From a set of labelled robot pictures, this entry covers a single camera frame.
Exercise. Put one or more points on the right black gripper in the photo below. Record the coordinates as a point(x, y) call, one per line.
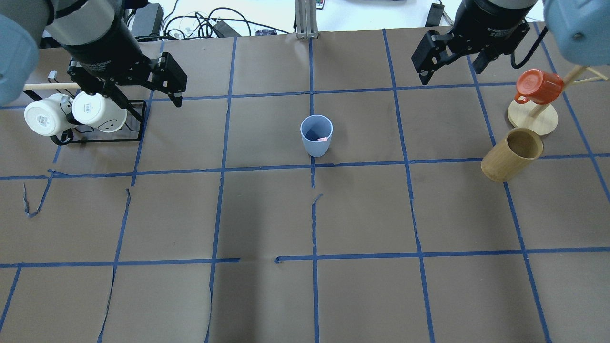
point(491, 25)

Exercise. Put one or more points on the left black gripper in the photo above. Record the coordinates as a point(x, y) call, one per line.
point(101, 46)

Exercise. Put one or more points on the light blue cup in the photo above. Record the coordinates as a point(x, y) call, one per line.
point(312, 128)

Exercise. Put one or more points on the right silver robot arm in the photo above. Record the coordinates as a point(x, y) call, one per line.
point(581, 30)

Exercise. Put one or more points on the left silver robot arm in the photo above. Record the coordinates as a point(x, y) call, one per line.
point(69, 22)

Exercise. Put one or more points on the white mug far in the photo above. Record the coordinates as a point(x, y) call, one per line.
point(98, 112)

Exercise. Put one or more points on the white mug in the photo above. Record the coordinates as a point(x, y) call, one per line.
point(49, 116)
point(98, 112)

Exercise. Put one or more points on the orange mug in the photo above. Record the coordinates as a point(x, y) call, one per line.
point(538, 86)

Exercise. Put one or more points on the bamboo cylinder holder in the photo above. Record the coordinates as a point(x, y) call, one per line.
point(520, 148)

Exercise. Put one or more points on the white mug near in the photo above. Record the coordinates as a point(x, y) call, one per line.
point(49, 116)

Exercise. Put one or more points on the wooden rack rod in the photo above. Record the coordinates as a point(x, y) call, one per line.
point(51, 86)

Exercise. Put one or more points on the black wire mug rack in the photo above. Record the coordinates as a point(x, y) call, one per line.
point(72, 116)

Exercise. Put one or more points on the aluminium frame post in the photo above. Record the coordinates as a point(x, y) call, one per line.
point(306, 19)

